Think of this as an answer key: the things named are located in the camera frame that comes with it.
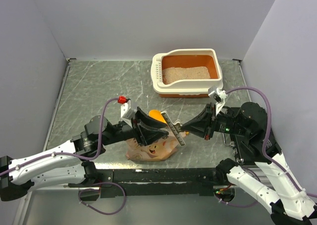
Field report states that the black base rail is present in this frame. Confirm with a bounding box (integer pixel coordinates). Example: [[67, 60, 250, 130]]
[[74, 167, 245, 200]]

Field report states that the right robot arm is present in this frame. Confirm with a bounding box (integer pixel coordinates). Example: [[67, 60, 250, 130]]
[[181, 102, 317, 225]]

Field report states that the black case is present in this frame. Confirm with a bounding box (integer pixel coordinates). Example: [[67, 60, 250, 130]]
[[228, 102, 271, 165]]

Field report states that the beige cat litter pile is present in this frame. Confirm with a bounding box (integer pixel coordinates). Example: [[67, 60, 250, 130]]
[[162, 66, 211, 84]]

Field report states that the white orange litter box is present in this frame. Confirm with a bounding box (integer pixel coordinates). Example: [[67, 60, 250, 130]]
[[151, 49, 223, 98]]

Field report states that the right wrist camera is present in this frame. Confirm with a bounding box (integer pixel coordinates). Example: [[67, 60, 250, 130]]
[[208, 86, 228, 110]]

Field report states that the pink cat litter bag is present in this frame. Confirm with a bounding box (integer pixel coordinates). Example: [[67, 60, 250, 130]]
[[125, 132, 179, 162]]

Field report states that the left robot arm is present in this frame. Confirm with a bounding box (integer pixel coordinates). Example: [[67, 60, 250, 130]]
[[0, 109, 169, 201]]

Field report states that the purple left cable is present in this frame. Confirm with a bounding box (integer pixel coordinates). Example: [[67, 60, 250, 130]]
[[0, 98, 127, 216]]

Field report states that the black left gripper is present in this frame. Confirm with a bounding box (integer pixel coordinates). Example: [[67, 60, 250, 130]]
[[101, 107, 169, 146]]

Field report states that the yellow litter scoop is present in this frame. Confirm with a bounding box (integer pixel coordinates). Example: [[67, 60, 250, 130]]
[[148, 109, 191, 136]]

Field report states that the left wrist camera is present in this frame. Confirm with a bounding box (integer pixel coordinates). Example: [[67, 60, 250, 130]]
[[117, 96, 137, 124]]

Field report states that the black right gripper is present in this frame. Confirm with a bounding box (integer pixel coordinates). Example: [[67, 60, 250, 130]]
[[180, 101, 248, 139]]

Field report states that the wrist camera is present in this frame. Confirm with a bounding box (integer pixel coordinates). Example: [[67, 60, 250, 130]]
[[117, 96, 137, 124], [208, 86, 228, 110]]

